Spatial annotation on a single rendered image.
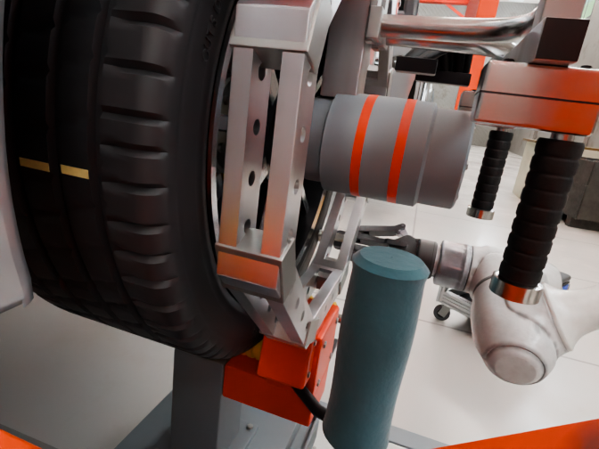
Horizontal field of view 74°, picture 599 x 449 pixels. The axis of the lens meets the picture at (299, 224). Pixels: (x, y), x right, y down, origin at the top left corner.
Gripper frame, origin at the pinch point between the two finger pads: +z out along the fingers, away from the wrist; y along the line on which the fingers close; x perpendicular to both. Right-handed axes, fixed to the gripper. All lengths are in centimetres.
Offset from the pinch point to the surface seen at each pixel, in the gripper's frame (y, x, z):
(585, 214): 252, -316, -180
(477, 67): 295, -185, -39
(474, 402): -8, -82, -47
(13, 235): -32, 55, 8
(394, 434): -28, -50, -22
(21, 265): -34, 53, 8
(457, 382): -2, -88, -42
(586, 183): 275, -295, -172
